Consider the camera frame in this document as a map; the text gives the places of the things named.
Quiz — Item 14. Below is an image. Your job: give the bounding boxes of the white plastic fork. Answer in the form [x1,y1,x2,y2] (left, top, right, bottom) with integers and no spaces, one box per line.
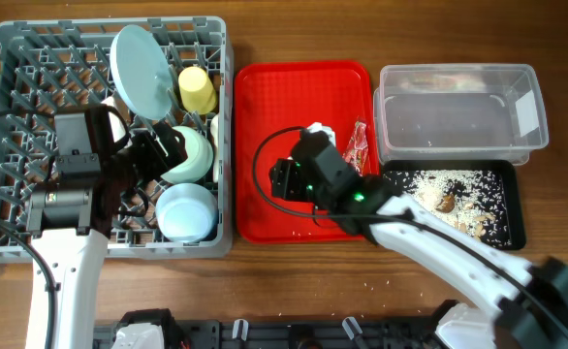
[209,114,220,183]

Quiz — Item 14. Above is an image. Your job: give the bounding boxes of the light blue plate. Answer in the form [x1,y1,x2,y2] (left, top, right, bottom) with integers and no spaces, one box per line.
[110,24,174,121]

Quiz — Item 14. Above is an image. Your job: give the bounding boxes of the spilled rice and scraps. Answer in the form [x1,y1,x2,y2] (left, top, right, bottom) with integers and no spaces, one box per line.
[384,170,513,248]

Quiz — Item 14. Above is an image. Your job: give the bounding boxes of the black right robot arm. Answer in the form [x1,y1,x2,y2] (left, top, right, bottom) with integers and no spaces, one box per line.
[286,126,568,348]

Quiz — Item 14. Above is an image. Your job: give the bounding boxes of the black tray bin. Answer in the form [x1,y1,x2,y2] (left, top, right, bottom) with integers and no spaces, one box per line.
[383,160,526,250]

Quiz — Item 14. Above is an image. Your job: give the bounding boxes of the clear plastic bin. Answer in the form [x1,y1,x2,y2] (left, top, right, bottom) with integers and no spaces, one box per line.
[373,63,550,165]

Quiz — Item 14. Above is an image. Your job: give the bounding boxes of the grey dishwasher rack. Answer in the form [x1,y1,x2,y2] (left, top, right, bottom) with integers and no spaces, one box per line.
[0,16,235,264]

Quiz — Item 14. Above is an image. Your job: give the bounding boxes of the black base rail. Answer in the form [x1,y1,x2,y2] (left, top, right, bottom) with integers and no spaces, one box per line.
[92,307,459,349]

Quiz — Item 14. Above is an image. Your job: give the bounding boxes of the red snack wrapper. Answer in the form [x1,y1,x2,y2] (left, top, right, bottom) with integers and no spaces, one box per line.
[343,121,369,175]

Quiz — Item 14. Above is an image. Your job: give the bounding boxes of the red plastic tray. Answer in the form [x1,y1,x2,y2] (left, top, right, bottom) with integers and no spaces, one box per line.
[233,61,380,244]

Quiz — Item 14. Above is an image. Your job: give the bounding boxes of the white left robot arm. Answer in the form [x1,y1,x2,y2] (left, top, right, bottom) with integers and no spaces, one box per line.
[26,104,187,348]

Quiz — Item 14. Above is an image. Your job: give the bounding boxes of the light blue food bowl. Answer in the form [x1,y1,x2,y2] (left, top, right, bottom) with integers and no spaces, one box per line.
[155,183,218,243]

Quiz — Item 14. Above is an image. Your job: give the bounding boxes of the yellow plastic cup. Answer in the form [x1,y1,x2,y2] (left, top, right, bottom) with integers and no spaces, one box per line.
[178,66,217,114]

